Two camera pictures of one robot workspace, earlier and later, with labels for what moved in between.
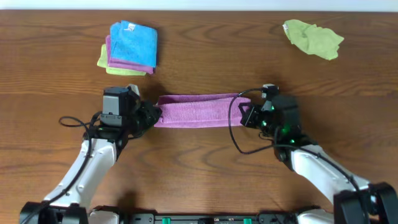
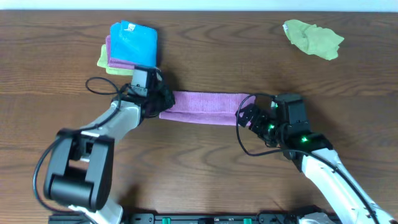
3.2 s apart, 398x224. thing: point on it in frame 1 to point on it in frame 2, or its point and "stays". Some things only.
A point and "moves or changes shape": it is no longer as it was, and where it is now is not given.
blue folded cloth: (134, 43) stays
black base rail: (209, 218) stays
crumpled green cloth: (319, 42) stays
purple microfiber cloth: (199, 111) moves or changes shape
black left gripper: (148, 112) to (162, 101)
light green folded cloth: (102, 62) stays
